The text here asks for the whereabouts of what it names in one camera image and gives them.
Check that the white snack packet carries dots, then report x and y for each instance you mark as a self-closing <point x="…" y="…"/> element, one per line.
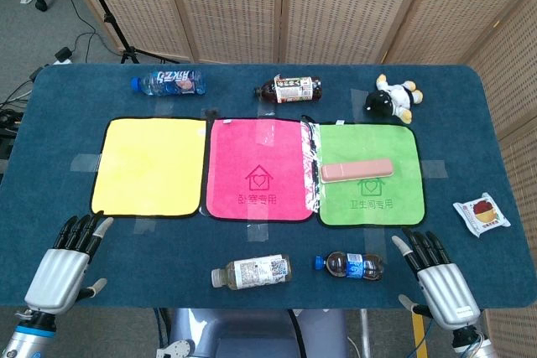
<point x="482" y="214"/>

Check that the black white power adapter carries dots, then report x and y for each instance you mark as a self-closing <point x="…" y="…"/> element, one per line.
<point x="63" y="55"/>

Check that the black white plush toy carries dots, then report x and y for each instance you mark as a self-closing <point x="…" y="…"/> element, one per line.
<point x="386" y="100"/>

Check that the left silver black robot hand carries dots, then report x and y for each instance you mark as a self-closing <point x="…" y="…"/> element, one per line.
<point x="52" y="278"/>

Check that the green microfibre cloth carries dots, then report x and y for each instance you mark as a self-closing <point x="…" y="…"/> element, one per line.
<point x="369" y="140"/>

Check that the black tripod stand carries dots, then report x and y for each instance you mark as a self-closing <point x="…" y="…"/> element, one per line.
<point x="128" y="53"/>

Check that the pale yellow drink bottle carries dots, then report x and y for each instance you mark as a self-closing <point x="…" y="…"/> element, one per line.
<point x="256" y="271"/>

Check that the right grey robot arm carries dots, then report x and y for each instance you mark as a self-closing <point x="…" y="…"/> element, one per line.
<point x="474" y="345"/>

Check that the brown tea bottle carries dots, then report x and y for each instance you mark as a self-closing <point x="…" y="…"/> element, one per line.
<point x="293" y="89"/>

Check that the woven folding screen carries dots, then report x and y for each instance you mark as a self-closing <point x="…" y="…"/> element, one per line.
<point x="335" y="6"/>

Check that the cola bottle blue label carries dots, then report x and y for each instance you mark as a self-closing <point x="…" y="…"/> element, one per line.
<point x="352" y="266"/>

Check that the clear tape strip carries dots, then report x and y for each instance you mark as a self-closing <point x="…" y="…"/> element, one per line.
<point x="360" y="96"/>
<point x="375" y="240"/>
<point x="144" y="226"/>
<point x="258" y="232"/>
<point x="86" y="162"/>
<point x="434" y="168"/>

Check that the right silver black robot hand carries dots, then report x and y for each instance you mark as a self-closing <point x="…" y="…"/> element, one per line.
<point x="449" y="295"/>

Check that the crinkled clear plastic strip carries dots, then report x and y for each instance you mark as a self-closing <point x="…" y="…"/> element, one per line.
<point x="310" y="165"/>

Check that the pink microfibre cloth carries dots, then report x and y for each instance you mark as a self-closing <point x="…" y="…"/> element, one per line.
<point x="251" y="152"/>

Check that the pink rectangular bar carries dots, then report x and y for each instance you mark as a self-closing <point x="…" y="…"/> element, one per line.
<point x="356" y="169"/>

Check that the grey robot torso base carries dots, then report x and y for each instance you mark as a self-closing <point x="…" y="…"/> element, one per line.
<point x="235" y="333"/>

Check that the yellow microfibre cloth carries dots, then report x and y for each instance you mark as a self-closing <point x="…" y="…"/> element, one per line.
<point x="147" y="169"/>

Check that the dark blue table cover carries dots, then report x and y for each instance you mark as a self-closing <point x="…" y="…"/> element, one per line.
<point x="58" y="123"/>

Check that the clear bottle blue label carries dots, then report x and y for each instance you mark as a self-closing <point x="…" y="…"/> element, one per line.
<point x="172" y="82"/>

